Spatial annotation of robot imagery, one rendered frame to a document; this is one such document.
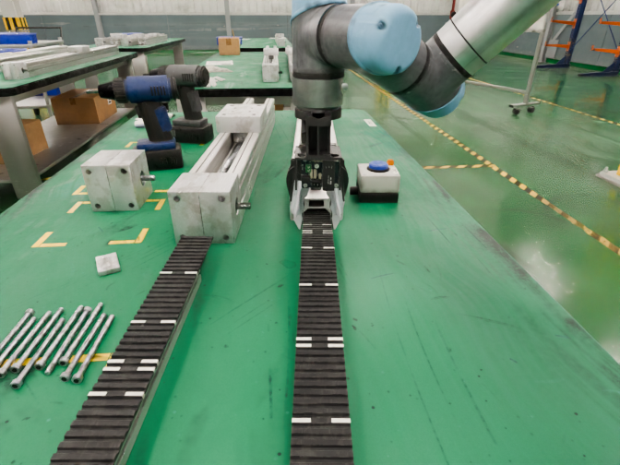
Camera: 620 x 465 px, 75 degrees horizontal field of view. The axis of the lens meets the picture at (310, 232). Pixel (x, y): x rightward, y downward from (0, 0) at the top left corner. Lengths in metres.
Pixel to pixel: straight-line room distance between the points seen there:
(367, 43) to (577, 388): 0.43
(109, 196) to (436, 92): 0.62
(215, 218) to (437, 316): 0.38
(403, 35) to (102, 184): 0.61
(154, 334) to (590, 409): 0.45
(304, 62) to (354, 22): 0.11
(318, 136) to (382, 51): 0.16
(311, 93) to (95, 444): 0.47
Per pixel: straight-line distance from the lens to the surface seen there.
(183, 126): 1.31
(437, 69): 0.59
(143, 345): 0.48
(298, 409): 0.39
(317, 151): 0.60
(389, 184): 0.84
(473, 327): 0.56
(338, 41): 0.53
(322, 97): 0.60
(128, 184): 0.86
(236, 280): 0.61
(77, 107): 4.48
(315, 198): 0.75
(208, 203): 0.68
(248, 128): 1.05
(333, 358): 0.43
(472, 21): 0.59
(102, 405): 0.44
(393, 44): 0.50
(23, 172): 3.06
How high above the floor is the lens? 1.12
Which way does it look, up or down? 28 degrees down
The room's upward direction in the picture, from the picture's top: straight up
